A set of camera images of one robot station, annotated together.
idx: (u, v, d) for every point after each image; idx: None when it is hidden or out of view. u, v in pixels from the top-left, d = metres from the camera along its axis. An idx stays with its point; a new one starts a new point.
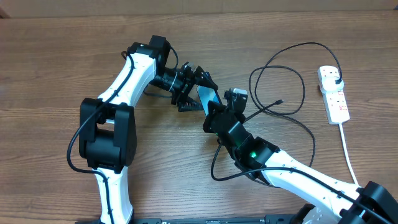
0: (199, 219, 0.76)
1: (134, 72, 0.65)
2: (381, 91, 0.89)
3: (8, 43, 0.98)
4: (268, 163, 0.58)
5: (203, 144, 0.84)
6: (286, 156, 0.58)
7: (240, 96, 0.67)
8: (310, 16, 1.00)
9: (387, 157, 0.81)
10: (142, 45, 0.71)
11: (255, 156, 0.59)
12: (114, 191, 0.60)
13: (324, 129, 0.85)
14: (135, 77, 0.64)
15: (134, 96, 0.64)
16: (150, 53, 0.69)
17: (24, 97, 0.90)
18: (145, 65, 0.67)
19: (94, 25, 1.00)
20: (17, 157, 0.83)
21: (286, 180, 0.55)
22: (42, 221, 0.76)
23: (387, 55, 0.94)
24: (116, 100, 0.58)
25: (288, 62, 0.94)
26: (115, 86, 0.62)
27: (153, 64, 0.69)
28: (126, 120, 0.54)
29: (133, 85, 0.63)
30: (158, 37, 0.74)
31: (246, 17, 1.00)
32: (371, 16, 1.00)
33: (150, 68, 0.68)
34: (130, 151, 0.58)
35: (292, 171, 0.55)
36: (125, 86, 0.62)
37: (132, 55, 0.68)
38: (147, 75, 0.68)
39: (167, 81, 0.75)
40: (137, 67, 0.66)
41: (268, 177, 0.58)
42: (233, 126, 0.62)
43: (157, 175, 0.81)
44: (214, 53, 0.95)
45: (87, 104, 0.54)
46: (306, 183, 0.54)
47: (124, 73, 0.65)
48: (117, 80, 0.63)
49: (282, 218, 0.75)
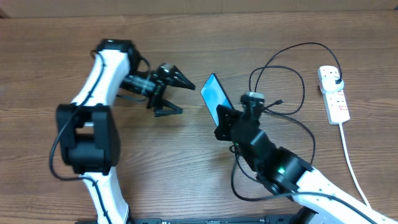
0: (199, 219, 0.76)
1: (106, 70, 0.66)
2: (381, 91, 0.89)
3: (8, 43, 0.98)
4: (299, 183, 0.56)
5: (203, 144, 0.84)
6: (322, 178, 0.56)
7: (257, 101, 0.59)
8: (310, 17, 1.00)
9: (387, 157, 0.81)
10: (110, 40, 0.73)
11: (283, 171, 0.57)
12: (106, 192, 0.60)
13: (324, 129, 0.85)
14: (108, 74, 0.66)
15: (110, 94, 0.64)
16: (121, 49, 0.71)
17: (24, 97, 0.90)
18: (117, 62, 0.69)
19: (94, 25, 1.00)
20: (17, 157, 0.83)
21: (323, 206, 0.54)
22: (42, 221, 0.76)
23: (386, 55, 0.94)
24: (91, 101, 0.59)
25: (288, 62, 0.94)
26: (89, 87, 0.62)
27: (125, 58, 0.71)
28: (104, 121, 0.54)
29: (107, 82, 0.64)
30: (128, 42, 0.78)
31: (246, 17, 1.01)
32: (370, 16, 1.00)
33: (122, 63, 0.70)
34: (114, 150, 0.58)
35: (333, 199, 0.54)
36: (99, 86, 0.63)
37: (101, 51, 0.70)
38: (120, 71, 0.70)
39: (138, 84, 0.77)
40: (109, 64, 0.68)
41: (300, 200, 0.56)
42: (257, 136, 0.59)
43: (157, 175, 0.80)
44: (215, 53, 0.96)
45: (61, 111, 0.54)
46: (346, 212, 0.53)
47: (96, 71, 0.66)
48: (89, 81, 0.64)
49: (282, 218, 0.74)
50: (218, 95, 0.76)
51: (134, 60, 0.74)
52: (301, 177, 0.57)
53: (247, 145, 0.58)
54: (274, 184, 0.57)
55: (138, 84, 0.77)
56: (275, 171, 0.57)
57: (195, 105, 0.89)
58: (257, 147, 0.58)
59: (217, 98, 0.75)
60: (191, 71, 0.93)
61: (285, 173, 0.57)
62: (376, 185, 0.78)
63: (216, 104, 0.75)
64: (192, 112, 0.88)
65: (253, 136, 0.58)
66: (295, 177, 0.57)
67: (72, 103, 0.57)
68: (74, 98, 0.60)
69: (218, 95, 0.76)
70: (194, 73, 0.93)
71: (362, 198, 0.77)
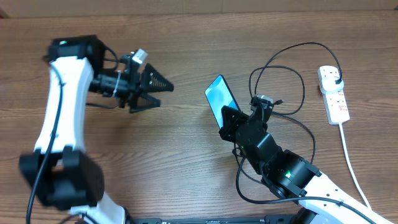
0: (199, 219, 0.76)
1: (66, 88, 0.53)
2: (381, 91, 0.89)
3: (9, 43, 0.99)
4: (306, 188, 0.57)
5: (203, 144, 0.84)
6: (330, 184, 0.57)
7: (268, 104, 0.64)
8: (311, 17, 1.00)
9: (387, 157, 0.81)
10: (61, 40, 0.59)
11: (290, 175, 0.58)
12: (98, 216, 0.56)
13: (324, 129, 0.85)
14: (70, 93, 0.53)
15: (79, 117, 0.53)
16: (78, 55, 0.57)
17: (24, 97, 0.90)
18: (77, 73, 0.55)
19: (94, 25, 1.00)
20: (18, 157, 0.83)
21: (331, 212, 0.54)
22: (42, 221, 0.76)
23: (387, 55, 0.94)
24: (57, 143, 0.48)
25: (288, 62, 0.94)
26: (50, 119, 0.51)
27: (86, 63, 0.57)
28: (76, 169, 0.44)
29: (71, 107, 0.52)
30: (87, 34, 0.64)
31: (246, 17, 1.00)
32: (370, 16, 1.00)
33: (84, 73, 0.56)
34: (96, 182, 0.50)
35: (341, 205, 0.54)
36: (62, 116, 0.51)
37: (53, 63, 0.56)
38: (85, 83, 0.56)
39: (108, 83, 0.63)
40: (67, 79, 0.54)
41: (307, 205, 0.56)
42: (263, 140, 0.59)
43: (157, 175, 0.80)
44: (215, 53, 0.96)
45: (25, 163, 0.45)
46: (353, 218, 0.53)
47: (54, 94, 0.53)
48: (50, 109, 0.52)
49: (282, 218, 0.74)
50: (224, 97, 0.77)
51: (95, 58, 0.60)
52: (308, 182, 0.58)
53: (254, 148, 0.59)
54: (280, 188, 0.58)
55: (109, 84, 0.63)
56: (282, 175, 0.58)
57: (195, 105, 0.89)
58: (263, 151, 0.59)
59: (223, 100, 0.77)
60: (191, 72, 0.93)
61: (291, 177, 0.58)
62: (376, 186, 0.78)
63: (222, 104, 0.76)
64: (192, 112, 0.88)
65: (260, 139, 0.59)
66: (301, 180, 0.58)
67: (35, 152, 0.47)
68: (37, 140, 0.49)
69: (224, 97, 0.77)
70: (194, 73, 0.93)
71: (362, 198, 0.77)
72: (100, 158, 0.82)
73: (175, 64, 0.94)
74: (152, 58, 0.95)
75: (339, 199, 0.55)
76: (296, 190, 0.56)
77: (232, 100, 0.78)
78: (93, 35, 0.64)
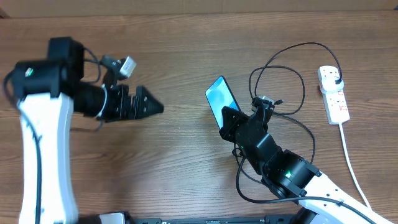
0: (199, 219, 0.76)
1: (42, 144, 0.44)
2: (381, 91, 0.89)
3: (9, 43, 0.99)
4: (306, 188, 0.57)
5: (203, 144, 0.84)
6: (331, 184, 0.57)
7: (270, 104, 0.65)
8: (311, 16, 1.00)
9: (387, 157, 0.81)
10: (27, 68, 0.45)
11: (290, 175, 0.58)
12: None
13: (324, 129, 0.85)
14: (48, 150, 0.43)
15: (66, 173, 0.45)
16: (51, 91, 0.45)
17: None
18: (53, 120, 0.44)
19: (94, 25, 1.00)
20: (17, 157, 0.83)
21: (331, 212, 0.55)
22: None
23: (387, 55, 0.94)
24: (45, 218, 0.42)
25: (288, 62, 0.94)
26: (30, 184, 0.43)
27: (64, 99, 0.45)
28: None
29: (53, 168, 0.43)
30: (58, 42, 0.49)
31: (246, 17, 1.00)
32: (371, 16, 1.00)
33: (63, 117, 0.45)
34: None
35: (341, 205, 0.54)
36: (45, 178, 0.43)
37: (22, 106, 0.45)
38: (64, 125, 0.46)
39: (91, 101, 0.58)
40: (41, 129, 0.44)
41: (308, 205, 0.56)
42: (262, 139, 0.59)
43: (157, 175, 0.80)
44: (214, 53, 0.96)
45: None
46: (353, 218, 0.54)
47: (28, 150, 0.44)
48: (28, 168, 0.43)
49: (282, 218, 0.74)
50: (225, 98, 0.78)
51: (72, 80, 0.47)
52: (308, 182, 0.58)
53: (254, 147, 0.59)
54: (280, 188, 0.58)
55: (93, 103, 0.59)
56: (282, 175, 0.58)
57: (195, 105, 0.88)
58: (263, 151, 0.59)
59: (224, 101, 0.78)
60: (191, 72, 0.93)
61: (291, 177, 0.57)
62: (376, 186, 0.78)
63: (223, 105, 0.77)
64: (192, 112, 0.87)
65: (260, 139, 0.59)
66: (301, 180, 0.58)
67: None
68: (20, 211, 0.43)
69: (225, 98, 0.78)
70: (194, 73, 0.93)
71: (362, 198, 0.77)
72: (100, 158, 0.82)
73: (175, 64, 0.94)
74: (152, 58, 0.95)
75: (339, 199, 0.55)
76: (296, 190, 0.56)
77: (233, 101, 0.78)
78: (64, 41, 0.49)
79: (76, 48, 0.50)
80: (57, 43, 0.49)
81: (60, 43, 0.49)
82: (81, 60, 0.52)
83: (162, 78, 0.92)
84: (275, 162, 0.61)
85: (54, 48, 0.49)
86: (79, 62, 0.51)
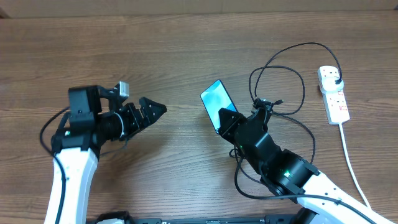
0: (199, 219, 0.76)
1: (69, 185, 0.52)
2: (380, 91, 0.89)
3: (9, 43, 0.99)
4: (305, 186, 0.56)
5: (203, 144, 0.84)
6: (329, 182, 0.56)
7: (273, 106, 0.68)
8: (310, 17, 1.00)
9: (387, 157, 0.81)
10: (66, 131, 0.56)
11: (289, 174, 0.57)
12: None
13: (324, 129, 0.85)
14: (73, 189, 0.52)
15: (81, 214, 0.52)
16: (81, 146, 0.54)
17: (24, 97, 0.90)
18: (79, 167, 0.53)
19: (94, 25, 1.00)
20: (17, 157, 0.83)
21: (329, 211, 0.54)
22: (42, 221, 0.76)
23: (387, 55, 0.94)
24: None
25: (288, 62, 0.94)
26: (51, 218, 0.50)
27: (91, 154, 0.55)
28: None
29: (73, 203, 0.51)
30: (76, 94, 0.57)
31: (246, 17, 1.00)
32: (370, 16, 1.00)
33: (89, 165, 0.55)
34: None
35: (339, 203, 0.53)
36: (63, 213, 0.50)
37: (58, 155, 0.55)
38: (87, 175, 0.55)
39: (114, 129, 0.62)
40: (70, 173, 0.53)
41: (306, 203, 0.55)
42: (262, 139, 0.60)
43: (157, 175, 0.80)
44: (214, 53, 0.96)
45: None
46: (352, 216, 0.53)
47: (56, 190, 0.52)
48: (51, 205, 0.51)
49: (282, 218, 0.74)
50: (223, 101, 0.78)
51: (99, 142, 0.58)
52: (307, 180, 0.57)
53: (253, 147, 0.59)
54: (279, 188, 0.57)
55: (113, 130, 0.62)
56: (280, 174, 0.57)
57: (195, 105, 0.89)
58: (262, 150, 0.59)
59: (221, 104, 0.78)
60: (191, 72, 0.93)
61: (290, 177, 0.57)
62: (376, 186, 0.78)
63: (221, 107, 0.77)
64: (192, 112, 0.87)
65: (258, 139, 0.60)
66: (300, 179, 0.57)
67: None
68: None
69: (223, 101, 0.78)
70: (194, 73, 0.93)
71: (362, 198, 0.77)
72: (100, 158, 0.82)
73: (175, 64, 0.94)
74: (152, 58, 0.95)
75: (338, 198, 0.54)
76: (294, 188, 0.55)
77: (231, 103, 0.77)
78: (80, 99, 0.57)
79: (92, 95, 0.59)
80: (75, 96, 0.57)
81: (79, 96, 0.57)
82: (97, 102, 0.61)
83: (163, 78, 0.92)
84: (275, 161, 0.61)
85: (74, 102, 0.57)
86: (97, 104, 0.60)
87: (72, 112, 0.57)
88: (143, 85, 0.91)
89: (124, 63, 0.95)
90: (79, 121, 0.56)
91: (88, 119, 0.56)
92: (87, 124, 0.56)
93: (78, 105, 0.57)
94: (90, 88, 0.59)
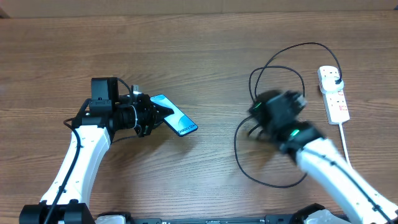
0: (199, 219, 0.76)
1: (82, 152, 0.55)
2: (380, 91, 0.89)
3: (9, 43, 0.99)
4: (308, 144, 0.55)
5: (205, 145, 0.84)
6: (331, 147, 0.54)
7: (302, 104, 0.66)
8: (310, 17, 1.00)
9: (387, 157, 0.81)
10: (87, 113, 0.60)
11: (296, 133, 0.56)
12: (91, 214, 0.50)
13: (324, 128, 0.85)
14: (86, 157, 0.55)
15: (87, 183, 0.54)
16: (99, 124, 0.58)
17: (24, 98, 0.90)
18: (95, 138, 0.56)
19: (94, 25, 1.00)
20: (17, 157, 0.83)
21: (322, 170, 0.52)
22: None
23: (387, 55, 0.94)
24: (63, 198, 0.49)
25: (288, 62, 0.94)
26: (61, 177, 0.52)
27: (106, 132, 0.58)
28: (78, 217, 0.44)
29: (84, 168, 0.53)
30: (99, 83, 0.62)
31: (246, 17, 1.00)
32: (370, 16, 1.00)
33: (103, 140, 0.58)
34: (89, 218, 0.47)
35: (333, 165, 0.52)
36: (73, 175, 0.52)
37: (77, 129, 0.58)
38: (99, 151, 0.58)
39: (129, 118, 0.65)
40: (85, 142, 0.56)
41: (302, 160, 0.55)
42: (273, 98, 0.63)
43: (156, 175, 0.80)
44: (214, 53, 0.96)
45: (27, 214, 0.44)
46: (342, 179, 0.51)
47: (70, 155, 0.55)
48: (62, 169, 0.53)
49: (282, 218, 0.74)
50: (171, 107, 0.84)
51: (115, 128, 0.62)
52: (313, 141, 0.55)
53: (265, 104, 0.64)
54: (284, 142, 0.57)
55: (127, 120, 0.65)
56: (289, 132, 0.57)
57: (195, 105, 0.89)
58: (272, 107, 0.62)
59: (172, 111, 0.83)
60: (191, 72, 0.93)
61: (296, 135, 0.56)
62: (376, 185, 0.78)
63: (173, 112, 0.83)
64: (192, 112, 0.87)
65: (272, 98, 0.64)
66: (308, 141, 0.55)
67: (41, 203, 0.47)
68: (43, 195, 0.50)
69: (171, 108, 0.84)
70: (194, 73, 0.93)
71: None
72: None
73: (175, 63, 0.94)
74: (152, 58, 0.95)
75: (333, 160, 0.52)
76: (298, 145, 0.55)
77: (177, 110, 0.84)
78: (102, 86, 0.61)
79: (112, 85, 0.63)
80: (98, 85, 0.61)
81: (101, 85, 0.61)
82: (115, 93, 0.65)
83: (162, 78, 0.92)
84: (288, 126, 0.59)
85: (97, 91, 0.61)
86: (115, 95, 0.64)
87: (93, 99, 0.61)
88: (143, 85, 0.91)
89: (124, 63, 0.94)
90: (99, 106, 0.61)
91: (107, 105, 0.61)
92: (106, 110, 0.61)
93: (100, 93, 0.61)
94: (111, 79, 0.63)
